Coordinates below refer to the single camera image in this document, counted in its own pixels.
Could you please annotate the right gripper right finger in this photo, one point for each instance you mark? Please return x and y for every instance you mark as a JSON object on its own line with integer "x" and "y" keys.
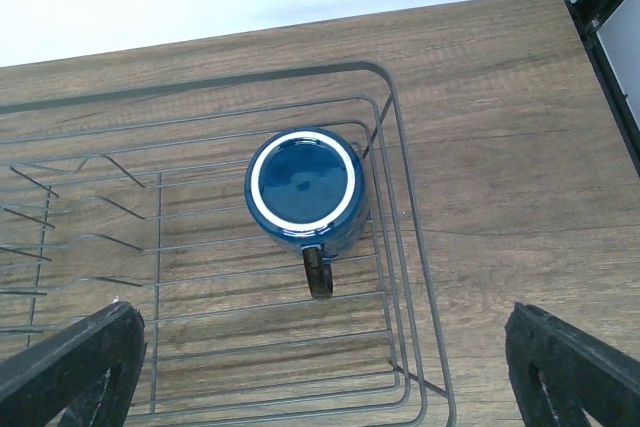
{"x": 563, "y": 376}

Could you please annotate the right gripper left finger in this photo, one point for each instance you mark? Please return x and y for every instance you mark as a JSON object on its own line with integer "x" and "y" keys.
{"x": 85, "y": 374}

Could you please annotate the wire dish rack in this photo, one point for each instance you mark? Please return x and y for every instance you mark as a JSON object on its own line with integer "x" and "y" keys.
{"x": 136, "y": 194}

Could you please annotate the dark blue mug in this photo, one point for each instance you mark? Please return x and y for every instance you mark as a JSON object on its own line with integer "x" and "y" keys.
{"x": 306, "y": 188}

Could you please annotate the black aluminium frame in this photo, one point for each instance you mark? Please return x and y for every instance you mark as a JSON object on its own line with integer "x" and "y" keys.
{"x": 609, "y": 32}

